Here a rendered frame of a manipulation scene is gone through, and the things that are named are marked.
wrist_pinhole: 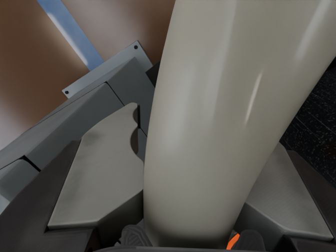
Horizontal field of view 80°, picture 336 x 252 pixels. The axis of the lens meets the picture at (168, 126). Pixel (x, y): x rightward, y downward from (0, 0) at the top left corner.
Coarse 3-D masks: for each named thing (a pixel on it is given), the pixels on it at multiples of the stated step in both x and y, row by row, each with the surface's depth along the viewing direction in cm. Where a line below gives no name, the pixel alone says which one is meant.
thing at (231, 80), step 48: (192, 0) 3; (240, 0) 3; (288, 0) 2; (192, 48) 3; (240, 48) 3; (288, 48) 3; (192, 96) 3; (240, 96) 3; (288, 96) 3; (192, 144) 4; (240, 144) 4; (144, 192) 6; (192, 192) 4; (240, 192) 4; (192, 240) 5
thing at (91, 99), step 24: (96, 72) 102; (120, 72) 74; (144, 72) 100; (72, 96) 96; (96, 96) 53; (120, 96) 65; (144, 96) 85; (48, 120) 57; (72, 120) 41; (96, 120) 49; (144, 120) 74; (24, 144) 40; (48, 144) 34; (144, 144) 66; (0, 168) 31; (24, 168) 29; (0, 192) 25; (120, 240) 39
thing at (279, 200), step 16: (272, 160) 8; (288, 160) 8; (272, 176) 7; (288, 176) 7; (256, 192) 7; (272, 192) 7; (288, 192) 7; (304, 192) 7; (256, 208) 6; (272, 208) 6; (288, 208) 6; (304, 208) 6; (240, 224) 7; (256, 224) 6; (272, 224) 6; (288, 224) 6; (304, 224) 6; (320, 224) 6; (272, 240) 6
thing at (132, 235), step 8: (128, 232) 5; (136, 232) 5; (144, 232) 5; (248, 232) 5; (256, 232) 5; (128, 240) 5; (136, 240) 5; (144, 240) 5; (240, 240) 5; (248, 240) 5; (256, 240) 5; (104, 248) 4; (112, 248) 4; (120, 248) 5; (128, 248) 5; (136, 248) 5; (144, 248) 5; (152, 248) 5; (160, 248) 5; (168, 248) 5; (176, 248) 5; (184, 248) 5; (192, 248) 5; (200, 248) 5; (240, 248) 5; (248, 248) 5; (256, 248) 5; (264, 248) 5
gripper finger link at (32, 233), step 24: (72, 144) 8; (48, 168) 7; (24, 192) 6; (48, 192) 6; (0, 216) 5; (24, 216) 5; (48, 216) 6; (0, 240) 5; (24, 240) 5; (48, 240) 5; (72, 240) 5; (96, 240) 6
